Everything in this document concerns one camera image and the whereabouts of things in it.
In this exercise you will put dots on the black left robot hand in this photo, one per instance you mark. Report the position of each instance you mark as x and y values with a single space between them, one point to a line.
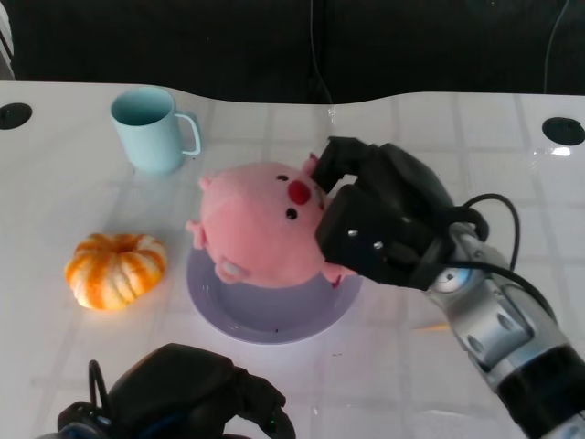
183 393

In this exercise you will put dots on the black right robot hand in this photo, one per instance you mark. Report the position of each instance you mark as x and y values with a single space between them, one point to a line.
393 215

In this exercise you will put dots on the pink pig plush doll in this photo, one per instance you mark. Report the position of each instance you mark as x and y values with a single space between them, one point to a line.
256 215

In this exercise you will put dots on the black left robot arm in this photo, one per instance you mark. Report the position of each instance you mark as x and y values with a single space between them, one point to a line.
77 420

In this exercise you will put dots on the purple plate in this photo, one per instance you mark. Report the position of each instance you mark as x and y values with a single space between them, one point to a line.
274 315

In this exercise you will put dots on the orange white striped pumpkin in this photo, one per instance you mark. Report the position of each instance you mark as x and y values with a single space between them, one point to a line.
114 274

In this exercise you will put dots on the black table grommet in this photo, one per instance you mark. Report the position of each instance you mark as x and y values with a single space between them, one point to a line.
13 116
564 131

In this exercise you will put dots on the black backdrop cloth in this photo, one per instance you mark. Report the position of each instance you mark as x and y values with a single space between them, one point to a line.
228 46

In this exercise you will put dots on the light teal mug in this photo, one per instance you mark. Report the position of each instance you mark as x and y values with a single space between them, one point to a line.
146 142

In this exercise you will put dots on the white background object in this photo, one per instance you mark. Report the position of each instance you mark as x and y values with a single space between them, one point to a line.
5 41

